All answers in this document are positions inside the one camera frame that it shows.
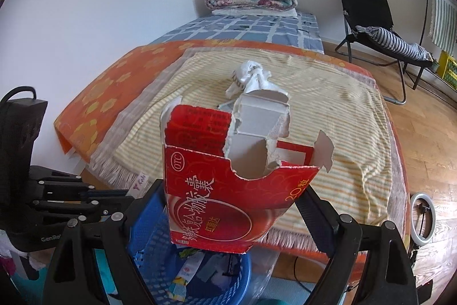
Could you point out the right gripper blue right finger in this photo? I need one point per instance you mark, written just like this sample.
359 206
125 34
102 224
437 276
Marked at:
320 218

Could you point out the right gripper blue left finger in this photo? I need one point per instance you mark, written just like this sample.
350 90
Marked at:
142 216

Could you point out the long white paper wrapper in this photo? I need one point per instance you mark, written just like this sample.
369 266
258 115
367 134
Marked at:
178 288

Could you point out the red torn medicine box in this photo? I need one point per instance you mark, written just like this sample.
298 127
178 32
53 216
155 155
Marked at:
229 175

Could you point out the white plastic bag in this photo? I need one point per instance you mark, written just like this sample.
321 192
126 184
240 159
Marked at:
249 76

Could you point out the blue plastic mesh basket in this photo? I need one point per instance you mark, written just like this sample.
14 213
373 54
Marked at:
175 274

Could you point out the orange floral bedsheet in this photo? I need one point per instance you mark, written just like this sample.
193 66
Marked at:
83 124

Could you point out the blue checked mattress sheet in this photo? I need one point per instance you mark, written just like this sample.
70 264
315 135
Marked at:
300 31

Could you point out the striped pillow on chair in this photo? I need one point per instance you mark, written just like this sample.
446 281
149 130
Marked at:
386 39

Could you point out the yellow plastic crate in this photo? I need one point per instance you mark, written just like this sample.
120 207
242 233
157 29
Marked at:
447 69

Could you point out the white pillow under quilt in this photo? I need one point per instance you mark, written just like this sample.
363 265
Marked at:
254 12

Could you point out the black folding chair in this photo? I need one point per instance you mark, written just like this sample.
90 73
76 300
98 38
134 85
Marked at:
369 23

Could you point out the black metal clothes rack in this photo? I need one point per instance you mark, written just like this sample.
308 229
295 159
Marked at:
428 77

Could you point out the white ring light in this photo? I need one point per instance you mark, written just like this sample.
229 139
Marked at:
422 220

